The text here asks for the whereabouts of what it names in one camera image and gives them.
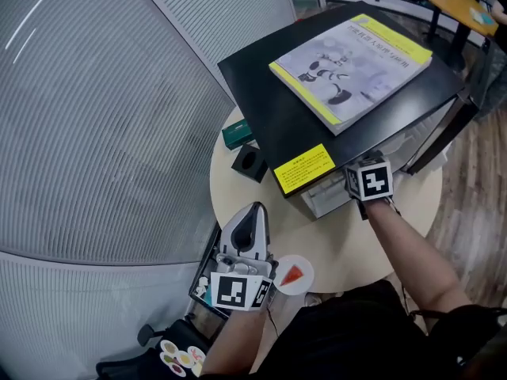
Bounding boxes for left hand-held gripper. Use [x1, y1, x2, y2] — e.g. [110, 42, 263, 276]
[209, 202, 279, 313]

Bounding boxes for round wooden bar table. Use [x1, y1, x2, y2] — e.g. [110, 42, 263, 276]
[413, 0, 501, 71]

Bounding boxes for black mesh cart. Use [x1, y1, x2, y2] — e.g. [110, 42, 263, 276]
[188, 223, 238, 320]

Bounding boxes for white round plate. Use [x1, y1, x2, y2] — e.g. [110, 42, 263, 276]
[273, 254, 315, 296]

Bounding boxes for grey and yellow book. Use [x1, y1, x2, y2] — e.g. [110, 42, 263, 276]
[268, 13, 433, 137]

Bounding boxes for blue-green packet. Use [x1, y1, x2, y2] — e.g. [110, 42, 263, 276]
[469, 6, 497, 27]

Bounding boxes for red watermelon slice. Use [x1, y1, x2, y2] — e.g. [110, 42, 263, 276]
[280, 264, 306, 287]

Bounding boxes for dark green box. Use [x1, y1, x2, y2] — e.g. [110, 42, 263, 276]
[221, 119, 254, 150]

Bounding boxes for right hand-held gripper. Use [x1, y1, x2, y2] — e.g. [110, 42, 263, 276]
[343, 151, 395, 203]

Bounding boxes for black square pen holder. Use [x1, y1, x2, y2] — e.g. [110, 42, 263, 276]
[231, 143, 269, 184]

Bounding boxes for person's black clothing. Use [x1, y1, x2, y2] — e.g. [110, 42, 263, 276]
[197, 279, 507, 380]

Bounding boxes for person's left forearm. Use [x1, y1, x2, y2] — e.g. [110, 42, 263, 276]
[200, 306, 270, 378]

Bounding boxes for person's right forearm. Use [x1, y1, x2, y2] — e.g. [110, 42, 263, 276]
[362, 198, 473, 321]

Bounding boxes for black mesh office chair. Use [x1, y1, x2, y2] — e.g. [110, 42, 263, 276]
[96, 318, 211, 380]

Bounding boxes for black mini fridge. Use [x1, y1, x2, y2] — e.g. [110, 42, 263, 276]
[216, 0, 482, 221]

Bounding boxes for glass partition with blinds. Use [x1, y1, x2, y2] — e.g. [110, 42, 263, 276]
[0, 0, 298, 380]

